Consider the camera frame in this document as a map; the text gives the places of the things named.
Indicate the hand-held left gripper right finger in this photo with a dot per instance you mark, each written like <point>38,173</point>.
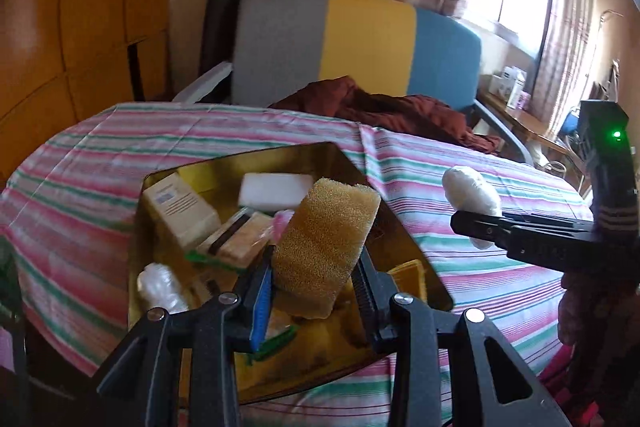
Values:
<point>367,302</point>

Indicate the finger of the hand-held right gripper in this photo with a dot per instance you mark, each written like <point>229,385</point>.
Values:
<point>550,221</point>
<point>550,249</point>

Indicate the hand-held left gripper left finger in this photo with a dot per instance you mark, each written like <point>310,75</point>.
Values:
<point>262,307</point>

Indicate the brown coarse sponge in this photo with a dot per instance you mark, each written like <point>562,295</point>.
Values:
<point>320,237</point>

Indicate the pink hair roller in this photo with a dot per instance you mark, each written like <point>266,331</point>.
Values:
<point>281,222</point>

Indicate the white plastic ball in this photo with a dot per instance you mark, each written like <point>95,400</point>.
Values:
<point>467,189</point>
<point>160,287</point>

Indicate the white foam block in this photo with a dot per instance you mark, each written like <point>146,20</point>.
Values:
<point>270,191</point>

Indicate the gold tin box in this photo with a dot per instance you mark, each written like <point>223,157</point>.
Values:
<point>330,162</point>

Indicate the person's right forearm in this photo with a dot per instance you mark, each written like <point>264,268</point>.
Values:
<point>595,307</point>

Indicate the wooden side table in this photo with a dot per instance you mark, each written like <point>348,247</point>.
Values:
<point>525,122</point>

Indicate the tall white carton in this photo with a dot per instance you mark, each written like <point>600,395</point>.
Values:
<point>514,84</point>

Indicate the small white carton box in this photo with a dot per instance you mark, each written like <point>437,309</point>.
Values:
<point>180,207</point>

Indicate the patterned pink curtain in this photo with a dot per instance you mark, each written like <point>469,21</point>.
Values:
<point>570,32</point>

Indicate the maroon jacket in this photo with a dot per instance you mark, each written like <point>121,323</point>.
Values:
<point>380,107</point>

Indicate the striped tablecloth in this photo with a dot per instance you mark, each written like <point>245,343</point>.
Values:
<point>100,147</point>

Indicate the grey yellow blue chair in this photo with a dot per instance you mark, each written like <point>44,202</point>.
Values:
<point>370,42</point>

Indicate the black rolled mat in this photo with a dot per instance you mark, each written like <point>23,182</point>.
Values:
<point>220,17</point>

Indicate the wooden wardrobe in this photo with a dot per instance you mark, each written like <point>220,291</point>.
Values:
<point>75,7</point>

